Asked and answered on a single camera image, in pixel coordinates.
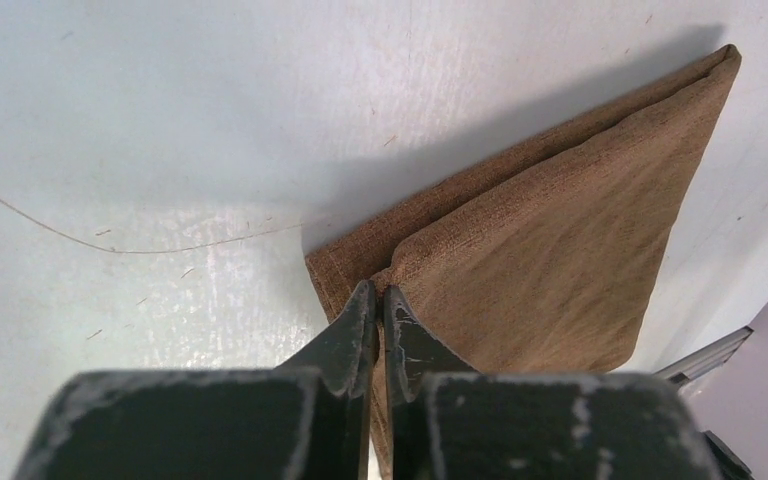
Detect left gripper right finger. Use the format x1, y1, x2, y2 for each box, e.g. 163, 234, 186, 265
382, 286, 721, 479

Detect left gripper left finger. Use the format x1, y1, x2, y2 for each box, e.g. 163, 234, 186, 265
14, 281, 378, 479

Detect brown cloth napkin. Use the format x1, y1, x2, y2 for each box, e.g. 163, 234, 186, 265
305, 45, 742, 479

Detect left aluminium corner post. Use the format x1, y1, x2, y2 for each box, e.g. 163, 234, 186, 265
654, 326, 754, 389

